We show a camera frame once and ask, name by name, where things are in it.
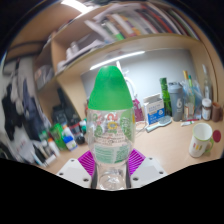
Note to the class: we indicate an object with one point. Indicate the light blue hairbrush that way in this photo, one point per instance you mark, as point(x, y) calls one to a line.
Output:
point(161, 122)

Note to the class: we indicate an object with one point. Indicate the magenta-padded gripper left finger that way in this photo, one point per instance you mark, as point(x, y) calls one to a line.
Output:
point(76, 170)

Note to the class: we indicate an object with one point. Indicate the green plastic bottle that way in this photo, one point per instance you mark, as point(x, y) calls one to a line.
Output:
point(58, 136)

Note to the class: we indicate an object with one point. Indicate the clear bottle with green cap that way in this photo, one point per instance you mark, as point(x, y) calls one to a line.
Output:
point(110, 100)

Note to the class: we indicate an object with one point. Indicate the tall clear glass bottle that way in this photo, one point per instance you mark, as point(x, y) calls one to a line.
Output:
point(207, 86)

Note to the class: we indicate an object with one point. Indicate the pink pen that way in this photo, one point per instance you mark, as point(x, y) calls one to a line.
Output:
point(193, 120)

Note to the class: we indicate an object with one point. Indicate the wooden shelf unit with books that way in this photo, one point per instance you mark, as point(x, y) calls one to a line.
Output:
point(100, 46)

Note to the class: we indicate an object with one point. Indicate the white bottle with blue label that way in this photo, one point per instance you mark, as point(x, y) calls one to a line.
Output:
point(70, 140)

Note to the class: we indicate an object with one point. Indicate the grey shaker bottle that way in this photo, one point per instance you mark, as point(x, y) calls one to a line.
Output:
point(176, 103)

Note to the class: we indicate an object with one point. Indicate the white and green tube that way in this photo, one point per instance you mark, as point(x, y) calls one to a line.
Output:
point(187, 123)

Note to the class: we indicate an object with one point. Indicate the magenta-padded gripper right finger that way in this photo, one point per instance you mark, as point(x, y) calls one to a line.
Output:
point(149, 170)

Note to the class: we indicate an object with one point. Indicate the clear bottle with yellow cap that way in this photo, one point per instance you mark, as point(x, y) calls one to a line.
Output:
point(189, 103)

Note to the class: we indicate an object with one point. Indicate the pink packet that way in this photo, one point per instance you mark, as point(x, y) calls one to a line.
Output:
point(138, 111)

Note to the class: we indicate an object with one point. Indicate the tall green box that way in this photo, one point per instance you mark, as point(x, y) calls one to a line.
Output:
point(165, 95)

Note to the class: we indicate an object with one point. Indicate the blue and white carton box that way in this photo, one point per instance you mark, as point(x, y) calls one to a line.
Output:
point(154, 110)

